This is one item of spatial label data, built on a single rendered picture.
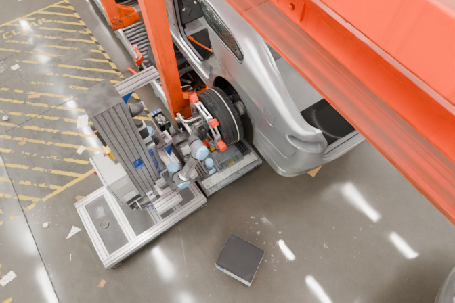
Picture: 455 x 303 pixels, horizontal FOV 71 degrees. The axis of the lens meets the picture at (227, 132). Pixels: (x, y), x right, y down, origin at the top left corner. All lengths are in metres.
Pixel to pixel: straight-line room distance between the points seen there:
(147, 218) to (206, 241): 0.71
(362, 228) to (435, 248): 0.80
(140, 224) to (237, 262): 1.16
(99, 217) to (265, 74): 2.44
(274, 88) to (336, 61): 1.58
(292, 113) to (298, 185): 1.71
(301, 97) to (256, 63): 1.04
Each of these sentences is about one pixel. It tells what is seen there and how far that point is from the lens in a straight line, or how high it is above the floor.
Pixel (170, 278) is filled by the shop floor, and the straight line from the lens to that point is 3.81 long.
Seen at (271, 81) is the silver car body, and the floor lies 1.73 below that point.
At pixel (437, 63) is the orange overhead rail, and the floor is 3.45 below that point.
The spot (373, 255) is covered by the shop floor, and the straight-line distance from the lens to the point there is 4.11.
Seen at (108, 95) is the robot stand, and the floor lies 2.03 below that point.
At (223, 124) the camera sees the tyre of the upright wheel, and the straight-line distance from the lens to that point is 3.15.
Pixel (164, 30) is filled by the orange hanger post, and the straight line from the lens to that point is 2.89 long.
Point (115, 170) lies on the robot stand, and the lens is 2.92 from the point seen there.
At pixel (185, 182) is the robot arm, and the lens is 2.94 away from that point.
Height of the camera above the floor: 3.73
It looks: 59 degrees down
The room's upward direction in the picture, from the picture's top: 1 degrees counter-clockwise
